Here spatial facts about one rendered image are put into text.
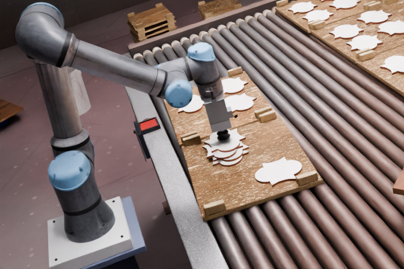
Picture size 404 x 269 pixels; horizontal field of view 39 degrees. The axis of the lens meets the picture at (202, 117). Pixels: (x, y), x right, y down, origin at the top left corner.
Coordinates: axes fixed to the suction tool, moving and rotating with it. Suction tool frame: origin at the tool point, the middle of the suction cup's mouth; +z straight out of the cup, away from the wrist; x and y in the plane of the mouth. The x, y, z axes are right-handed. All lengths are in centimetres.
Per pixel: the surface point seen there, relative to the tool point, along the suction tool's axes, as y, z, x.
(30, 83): 362, 98, 166
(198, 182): -14.8, 4.4, 11.1
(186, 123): 23.6, 4.4, 11.7
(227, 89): 39.9, 3.6, -6.5
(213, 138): 2.4, 1.1, 3.2
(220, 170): -11.5, 4.4, 3.5
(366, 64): 31, 4, -58
